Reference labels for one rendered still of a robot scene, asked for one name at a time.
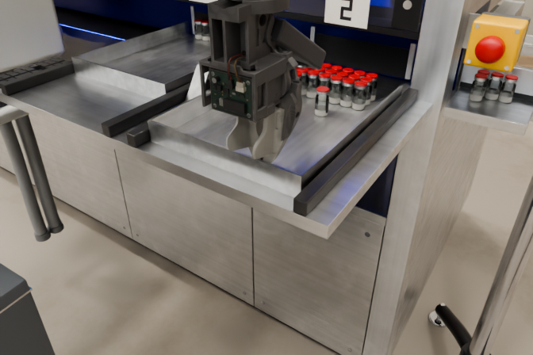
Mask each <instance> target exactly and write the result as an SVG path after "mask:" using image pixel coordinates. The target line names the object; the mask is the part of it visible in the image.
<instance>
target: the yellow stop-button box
mask: <svg viewBox="0 0 533 355"><path fill-rule="evenodd" d="M530 20H531V18H530V17H522V16H516V15H509V14H502V13H490V12H483V13H482V14H481V15H480V16H479V17H478V18H477V19H476V20H475V21H474V22H473V25H472V29H471V33H470V38H469V43H468V46H467V49H466V55H465V59H464V64H465V65H469V66H474V67H482V68H486V69H491V70H495V71H503V72H511V71H512V69H513V68H514V66H515V65H516V63H517V62H518V60H519V57H520V53H521V50H522V47H523V42H524V40H525V36H526V34H527V29H528V26H529V24H530ZM486 36H498V37H500V38H501V39H502V40H503V41H504V43H505V52H504V54H503V56H502V57H501V58H500V59H499V60H498V61H497V62H495V63H482V62H481V61H479V60H478V59H477V57H476V55H475V48H476V46H477V44H478V42H479V41H480V40H481V39H483V38H484V37H486Z"/></svg>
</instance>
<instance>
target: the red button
mask: <svg viewBox="0 0 533 355"><path fill-rule="evenodd" d="M504 52H505V43H504V41H503V40H502V39H501V38H500V37H498V36H486V37H484V38H483V39H481V40H480V41H479V42H478V44H477V46H476V48H475V55H476V57H477V59H478V60H479V61H481V62H482V63H495V62H497V61H498V60H499V59H500V58H501V57H502V56H503V54H504Z"/></svg>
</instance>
